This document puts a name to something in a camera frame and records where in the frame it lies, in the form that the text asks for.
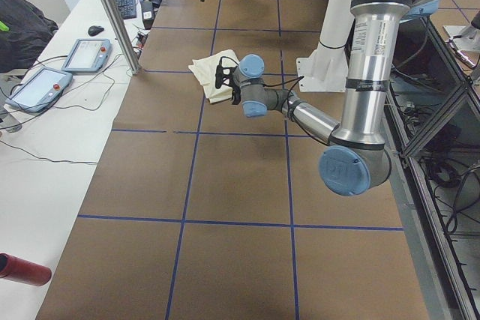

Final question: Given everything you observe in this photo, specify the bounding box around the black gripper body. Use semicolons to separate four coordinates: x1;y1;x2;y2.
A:
229;70;242;105

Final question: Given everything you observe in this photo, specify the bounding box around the white long-sleeve cat shirt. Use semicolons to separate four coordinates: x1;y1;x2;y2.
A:
188;49;239;103

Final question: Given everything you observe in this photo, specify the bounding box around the black power adapter box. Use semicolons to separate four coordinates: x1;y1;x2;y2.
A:
140;0;155;30

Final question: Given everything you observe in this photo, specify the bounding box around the black computer keyboard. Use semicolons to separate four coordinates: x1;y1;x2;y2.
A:
115;0;137;19

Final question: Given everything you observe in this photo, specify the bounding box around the black computer mouse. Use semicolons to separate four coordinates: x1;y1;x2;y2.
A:
87;25;104;37

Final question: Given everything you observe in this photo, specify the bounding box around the far blue teach pendant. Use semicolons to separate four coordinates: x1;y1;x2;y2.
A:
61;38;112;73

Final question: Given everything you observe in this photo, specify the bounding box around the blue teach pendant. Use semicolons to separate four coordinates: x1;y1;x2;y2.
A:
5;67;73;112
61;38;112;73

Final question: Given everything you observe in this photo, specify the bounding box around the black bag with green tag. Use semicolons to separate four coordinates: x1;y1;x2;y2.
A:
1;0;59;73

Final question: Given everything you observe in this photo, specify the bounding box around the near blue teach pendant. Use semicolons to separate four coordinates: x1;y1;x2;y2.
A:
5;67;73;112

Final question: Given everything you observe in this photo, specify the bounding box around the red cylinder bottle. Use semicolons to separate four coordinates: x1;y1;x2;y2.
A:
1;253;52;286

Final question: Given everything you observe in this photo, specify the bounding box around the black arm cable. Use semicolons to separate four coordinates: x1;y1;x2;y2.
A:
219;55;331;145

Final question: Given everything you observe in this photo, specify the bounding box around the aluminium frame post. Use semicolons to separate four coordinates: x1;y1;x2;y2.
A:
100;0;140;75

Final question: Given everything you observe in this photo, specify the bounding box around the white camera mast with base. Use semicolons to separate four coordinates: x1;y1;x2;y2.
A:
296;0;354;92

